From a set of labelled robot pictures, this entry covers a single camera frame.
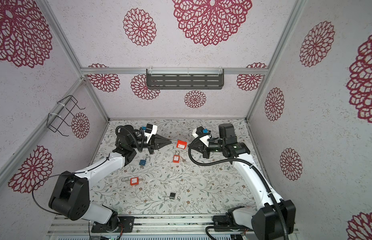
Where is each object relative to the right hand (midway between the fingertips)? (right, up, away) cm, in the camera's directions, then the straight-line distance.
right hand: (191, 143), depth 71 cm
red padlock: (-9, -12, +26) cm, 30 cm away
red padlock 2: (-4, -1, -3) cm, 5 cm away
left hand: (-10, 0, +1) cm, 10 cm away
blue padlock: (-30, -14, +24) cm, 41 cm away
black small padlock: (-10, -30, +12) cm, 34 cm away
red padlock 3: (-33, -24, +16) cm, 44 cm away
